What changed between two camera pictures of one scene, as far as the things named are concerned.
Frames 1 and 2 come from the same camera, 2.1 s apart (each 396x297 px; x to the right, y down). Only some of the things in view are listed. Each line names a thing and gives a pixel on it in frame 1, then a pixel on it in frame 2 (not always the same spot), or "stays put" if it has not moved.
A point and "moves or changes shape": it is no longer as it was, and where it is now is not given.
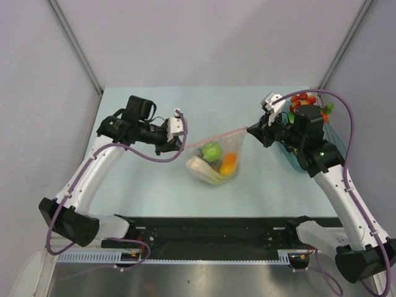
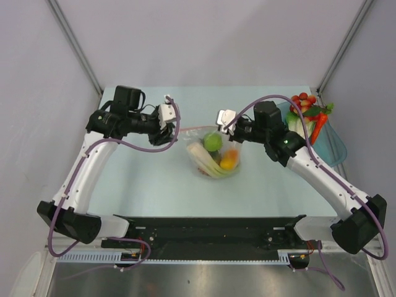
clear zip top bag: [216, 159] moves or changes shape
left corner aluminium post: [58, 13] stays put
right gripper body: [278, 131] → [247, 130]
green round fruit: [211, 151] → [213, 142]
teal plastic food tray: [330, 137] stays put
